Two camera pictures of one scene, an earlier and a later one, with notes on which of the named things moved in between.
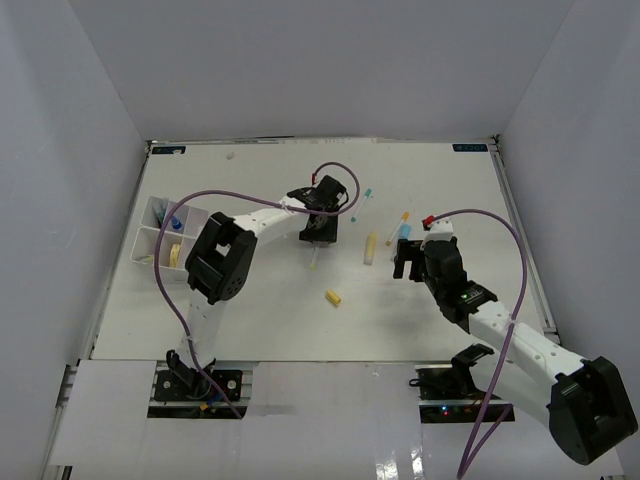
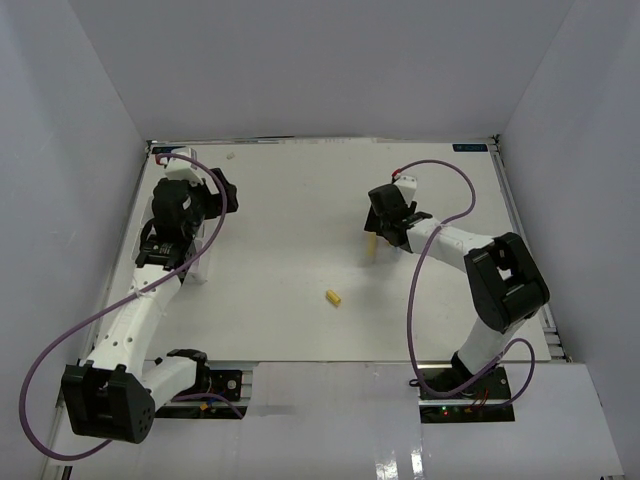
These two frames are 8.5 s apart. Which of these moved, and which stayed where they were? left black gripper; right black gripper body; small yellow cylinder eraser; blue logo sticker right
Moved: right black gripper body; left black gripper
Stayed: small yellow cylinder eraser; blue logo sticker right
